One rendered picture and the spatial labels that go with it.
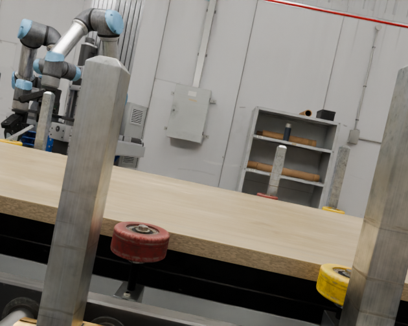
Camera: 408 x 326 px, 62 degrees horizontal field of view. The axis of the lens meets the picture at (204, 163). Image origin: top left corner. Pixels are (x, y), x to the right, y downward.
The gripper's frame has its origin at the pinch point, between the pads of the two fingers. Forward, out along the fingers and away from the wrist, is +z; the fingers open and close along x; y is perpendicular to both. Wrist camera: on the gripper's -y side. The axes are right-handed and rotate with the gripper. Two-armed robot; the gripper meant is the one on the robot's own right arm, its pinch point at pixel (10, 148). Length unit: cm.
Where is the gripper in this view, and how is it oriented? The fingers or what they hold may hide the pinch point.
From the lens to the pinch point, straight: 200.2
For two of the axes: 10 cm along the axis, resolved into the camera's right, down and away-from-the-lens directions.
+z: -2.1, 9.8, 0.7
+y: 0.4, -0.6, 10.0
